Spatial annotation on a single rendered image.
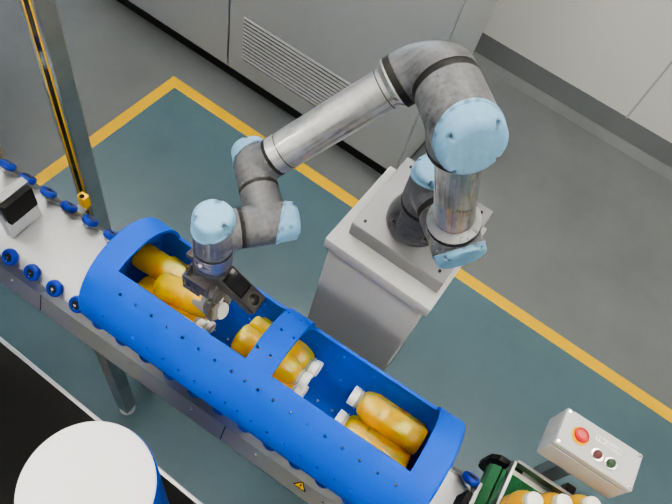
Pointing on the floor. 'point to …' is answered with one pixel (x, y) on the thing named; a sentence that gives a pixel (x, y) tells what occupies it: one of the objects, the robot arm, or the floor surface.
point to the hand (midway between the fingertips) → (221, 311)
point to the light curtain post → (64, 100)
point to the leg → (117, 380)
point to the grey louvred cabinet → (320, 51)
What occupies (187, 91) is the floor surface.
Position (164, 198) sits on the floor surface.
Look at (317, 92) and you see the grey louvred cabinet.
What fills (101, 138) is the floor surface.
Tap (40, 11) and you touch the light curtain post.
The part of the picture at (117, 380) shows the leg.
